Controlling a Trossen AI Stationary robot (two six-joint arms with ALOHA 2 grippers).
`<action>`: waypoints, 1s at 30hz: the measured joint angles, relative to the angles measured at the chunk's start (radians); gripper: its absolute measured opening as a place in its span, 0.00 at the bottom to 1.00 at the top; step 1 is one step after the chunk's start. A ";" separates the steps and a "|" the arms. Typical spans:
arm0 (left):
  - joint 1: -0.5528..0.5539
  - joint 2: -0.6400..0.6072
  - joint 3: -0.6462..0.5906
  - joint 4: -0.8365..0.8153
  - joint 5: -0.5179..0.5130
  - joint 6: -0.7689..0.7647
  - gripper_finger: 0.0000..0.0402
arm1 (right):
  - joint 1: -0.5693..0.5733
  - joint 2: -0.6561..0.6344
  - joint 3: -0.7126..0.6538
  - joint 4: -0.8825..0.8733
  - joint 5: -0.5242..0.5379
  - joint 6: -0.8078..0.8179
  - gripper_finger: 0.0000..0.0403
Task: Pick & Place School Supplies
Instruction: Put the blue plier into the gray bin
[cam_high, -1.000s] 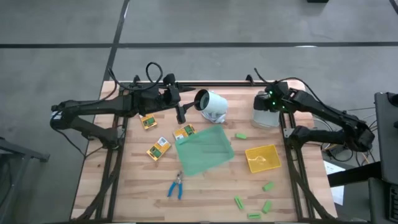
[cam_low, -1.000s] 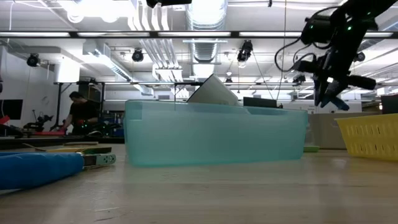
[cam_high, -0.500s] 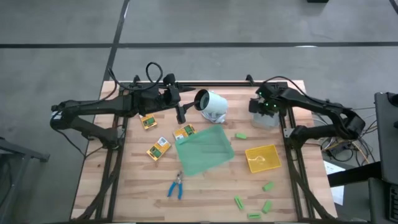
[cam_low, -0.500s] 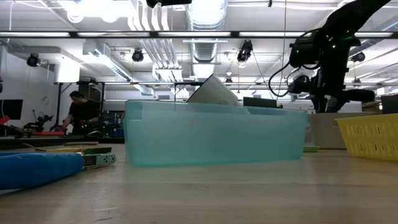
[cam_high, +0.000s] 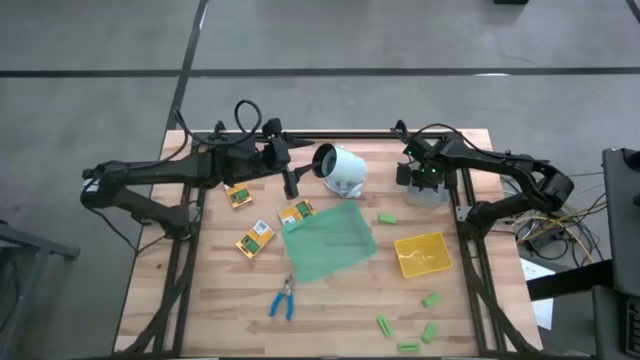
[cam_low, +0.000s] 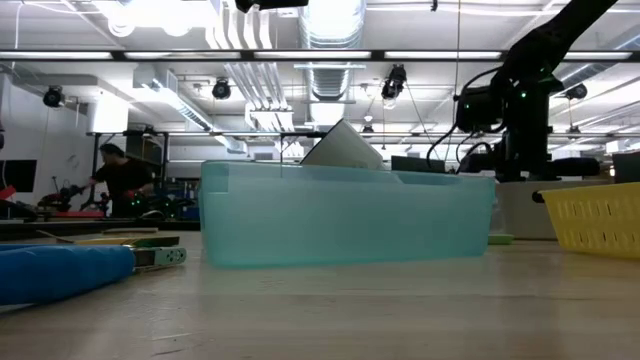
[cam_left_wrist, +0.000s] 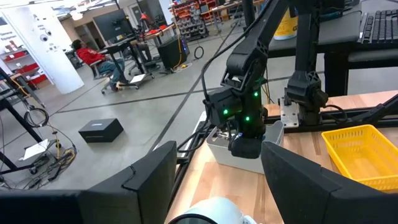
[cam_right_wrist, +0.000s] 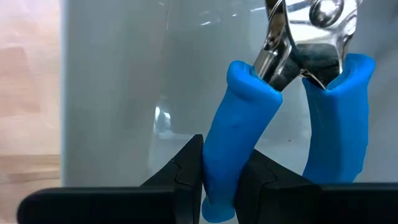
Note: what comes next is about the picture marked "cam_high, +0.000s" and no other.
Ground yellow crayon box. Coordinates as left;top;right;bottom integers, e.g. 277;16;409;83
277;198;318;226
234;218;277;260
223;182;254;209

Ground floor cable bundle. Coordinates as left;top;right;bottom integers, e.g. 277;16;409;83
509;169;609;264

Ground green translucent plastic tray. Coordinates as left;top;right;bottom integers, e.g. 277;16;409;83
280;199;379;284

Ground blue-handled pliers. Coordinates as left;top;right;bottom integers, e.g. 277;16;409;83
268;273;297;322

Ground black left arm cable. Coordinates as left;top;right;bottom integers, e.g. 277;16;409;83
172;98;265;151

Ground grey plastic bin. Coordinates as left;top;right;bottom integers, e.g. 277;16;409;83
402;180;451;209

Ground dark grey metal stand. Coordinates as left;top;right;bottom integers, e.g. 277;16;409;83
0;219;81;360

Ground yellow plastic basket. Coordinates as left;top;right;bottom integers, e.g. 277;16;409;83
393;231;454;279

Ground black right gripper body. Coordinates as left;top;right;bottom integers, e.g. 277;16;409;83
407;137;457;190

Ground black beam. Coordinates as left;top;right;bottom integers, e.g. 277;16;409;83
525;258;617;302

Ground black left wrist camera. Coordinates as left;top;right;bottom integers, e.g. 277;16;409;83
261;117;284;141

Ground dark grey equipment cabinet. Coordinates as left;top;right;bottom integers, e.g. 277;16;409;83
592;147;640;360

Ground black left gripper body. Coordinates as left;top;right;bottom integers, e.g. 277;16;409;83
249;137;292;176

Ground black metal table frame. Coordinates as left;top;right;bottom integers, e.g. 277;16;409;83
112;128;544;360

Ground white paper sheet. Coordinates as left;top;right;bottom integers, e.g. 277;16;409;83
519;257;556;331

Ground white security camera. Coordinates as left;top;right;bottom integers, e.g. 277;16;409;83
311;142;368;199

